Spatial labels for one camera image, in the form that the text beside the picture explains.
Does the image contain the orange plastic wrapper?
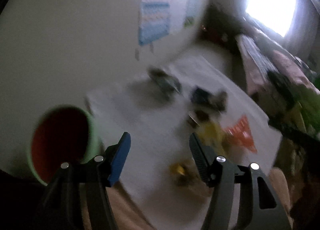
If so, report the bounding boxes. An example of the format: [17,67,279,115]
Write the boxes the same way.
[223,114,257,153]

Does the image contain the green red trash bin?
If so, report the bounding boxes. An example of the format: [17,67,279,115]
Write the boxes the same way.
[27,105,101,186]

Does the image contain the yellow paper box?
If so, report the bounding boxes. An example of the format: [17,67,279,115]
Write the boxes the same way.
[169,121,227,187]

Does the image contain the dark blue snack bag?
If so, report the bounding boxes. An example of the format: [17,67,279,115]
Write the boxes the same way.
[191,87,228,112]

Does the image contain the pink plaid bedding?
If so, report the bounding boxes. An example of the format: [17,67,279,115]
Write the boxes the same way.
[235,33,319,116]

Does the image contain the white cloth mat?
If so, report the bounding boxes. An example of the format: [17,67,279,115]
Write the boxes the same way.
[87,56,281,229]

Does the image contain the crumpled grey blue wrapper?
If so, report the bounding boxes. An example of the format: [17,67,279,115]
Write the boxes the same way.
[147,67,182,99]

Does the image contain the bright window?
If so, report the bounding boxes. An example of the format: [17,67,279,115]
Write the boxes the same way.
[246,0,297,37]

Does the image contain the blue wall poster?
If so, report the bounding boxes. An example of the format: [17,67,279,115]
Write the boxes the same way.
[138,0,170,46]

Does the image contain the small green wall poster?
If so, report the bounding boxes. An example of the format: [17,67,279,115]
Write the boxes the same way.
[184,0,200,28]

